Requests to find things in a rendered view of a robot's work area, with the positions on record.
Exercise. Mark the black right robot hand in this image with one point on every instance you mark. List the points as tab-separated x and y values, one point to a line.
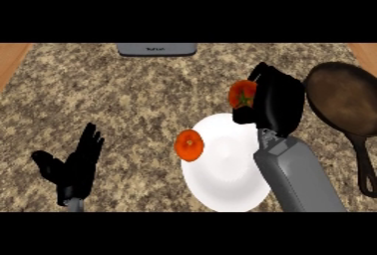
283	99

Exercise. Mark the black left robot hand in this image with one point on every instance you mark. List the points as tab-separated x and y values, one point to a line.
78	166

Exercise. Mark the red tomato with green stem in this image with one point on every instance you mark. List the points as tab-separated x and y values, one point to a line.
243	94

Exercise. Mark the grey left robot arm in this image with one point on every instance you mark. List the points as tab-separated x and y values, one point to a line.
74	204

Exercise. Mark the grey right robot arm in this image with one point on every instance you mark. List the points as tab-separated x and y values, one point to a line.
297	176

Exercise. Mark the dark cast iron pan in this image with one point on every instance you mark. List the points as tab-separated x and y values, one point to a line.
343	106

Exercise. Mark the white round plate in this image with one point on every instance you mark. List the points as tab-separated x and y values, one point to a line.
223	166

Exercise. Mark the red round tomato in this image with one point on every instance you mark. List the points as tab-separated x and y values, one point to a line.
189	145

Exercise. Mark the grey flat appliance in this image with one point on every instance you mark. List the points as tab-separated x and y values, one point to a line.
157	49

